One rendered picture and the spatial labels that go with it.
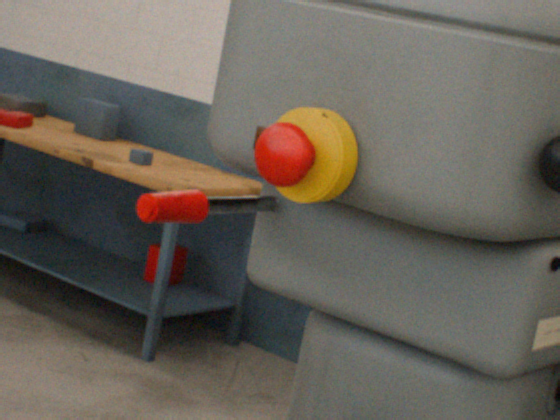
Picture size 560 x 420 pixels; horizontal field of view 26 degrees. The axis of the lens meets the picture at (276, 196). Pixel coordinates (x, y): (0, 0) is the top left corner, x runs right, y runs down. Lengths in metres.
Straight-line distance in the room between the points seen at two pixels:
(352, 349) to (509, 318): 0.16
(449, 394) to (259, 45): 0.29
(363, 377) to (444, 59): 0.29
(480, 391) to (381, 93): 0.25
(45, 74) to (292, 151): 6.85
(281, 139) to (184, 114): 6.01
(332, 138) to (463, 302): 0.16
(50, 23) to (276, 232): 6.69
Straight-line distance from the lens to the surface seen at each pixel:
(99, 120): 6.73
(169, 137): 6.80
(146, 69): 6.96
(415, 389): 0.89
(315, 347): 0.94
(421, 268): 0.84
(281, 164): 0.72
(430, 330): 0.84
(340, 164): 0.73
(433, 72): 0.72
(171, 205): 0.81
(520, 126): 0.73
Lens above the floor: 1.85
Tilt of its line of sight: 9 degrees down
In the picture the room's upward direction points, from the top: 11 degrees clockwise
